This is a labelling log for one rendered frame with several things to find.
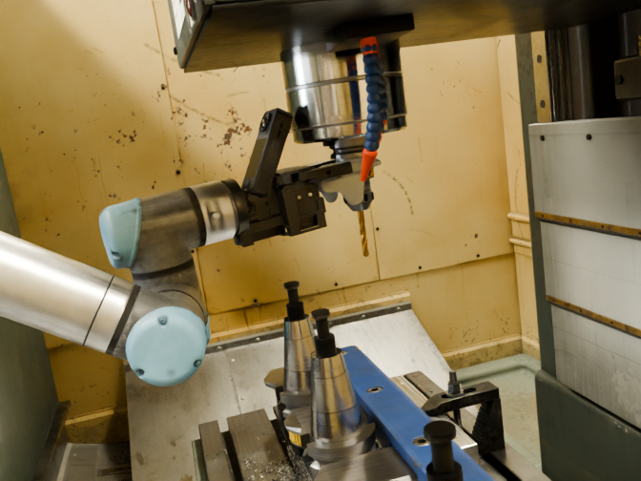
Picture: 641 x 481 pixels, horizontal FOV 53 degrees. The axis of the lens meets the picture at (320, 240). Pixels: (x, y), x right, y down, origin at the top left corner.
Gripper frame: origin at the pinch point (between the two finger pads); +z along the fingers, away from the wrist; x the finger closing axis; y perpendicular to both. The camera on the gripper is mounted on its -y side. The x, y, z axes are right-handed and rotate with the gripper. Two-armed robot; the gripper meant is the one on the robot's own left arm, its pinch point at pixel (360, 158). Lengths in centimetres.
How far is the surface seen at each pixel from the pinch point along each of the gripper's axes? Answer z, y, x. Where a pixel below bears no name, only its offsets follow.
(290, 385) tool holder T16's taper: -24.6, 17.4, 22.3
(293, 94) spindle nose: -8.5, -10.1, 0.7
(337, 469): -27.2, 18.8, 36.3
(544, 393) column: 46, 60, -21
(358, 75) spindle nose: -2.6, -10.8, 7.7
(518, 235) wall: 97, 44, -79
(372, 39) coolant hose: -6.8, -13.6, 18.9
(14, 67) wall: -34, -33, -110
